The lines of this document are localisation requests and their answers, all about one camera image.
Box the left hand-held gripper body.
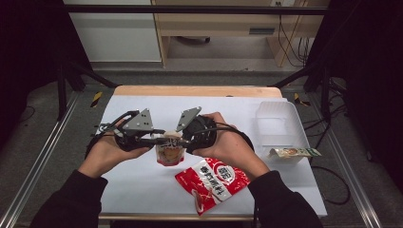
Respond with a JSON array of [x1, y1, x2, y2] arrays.
[[98, 107, 157, 153]]

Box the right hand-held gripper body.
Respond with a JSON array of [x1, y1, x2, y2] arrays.
[[175, 106, 220, 156]]

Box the red and white food packet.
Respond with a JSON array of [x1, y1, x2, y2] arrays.
[[174, 157, 251, 217]]

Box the clear plastic container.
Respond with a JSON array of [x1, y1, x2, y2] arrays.
[[255, 100, 312, 166]]

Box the green and gold food packet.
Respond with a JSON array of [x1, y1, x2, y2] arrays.
[[268, 146, 323, 160]]

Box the person's right hand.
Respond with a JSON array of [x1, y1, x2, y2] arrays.
[[191, 111, 271, 182]]

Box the person's left hand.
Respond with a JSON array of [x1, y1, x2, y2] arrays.
[[77, 135, 153, 181]]

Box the white table mat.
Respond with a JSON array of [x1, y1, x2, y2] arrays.
[[98, 94, 328, 219]]

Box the wooden table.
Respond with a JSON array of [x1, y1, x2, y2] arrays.
[[98, 85, 321, 222]]

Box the yellow and black tape strip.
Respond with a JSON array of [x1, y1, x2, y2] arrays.
[[292, 92, 312, 107], [89, 90, 105, 109]]

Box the black metal stand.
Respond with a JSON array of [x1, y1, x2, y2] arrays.
[[56, 60, 119, 122], [271, 62, 333, 125]]

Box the white cabinet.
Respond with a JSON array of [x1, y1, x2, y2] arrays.
[[63, 0, 163, 64]]

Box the wooden desk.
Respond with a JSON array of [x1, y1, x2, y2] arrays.
[[151, 0, 331, 68]]

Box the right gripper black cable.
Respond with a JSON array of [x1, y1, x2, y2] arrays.
[[191, 122, 257, 154]]

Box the aluminium rail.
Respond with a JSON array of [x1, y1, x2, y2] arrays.
[[0, 91, 81, 228], [307, 93, 384, 228]]

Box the thin black floor cable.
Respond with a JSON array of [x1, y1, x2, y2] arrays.
[[18, 104, 36, 124]]

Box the black cables by desk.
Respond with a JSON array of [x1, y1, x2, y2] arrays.
[[277, 13, 314, 68]]

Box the black frame bar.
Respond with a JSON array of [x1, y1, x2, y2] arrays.
[[63, 4, 329, 16]]

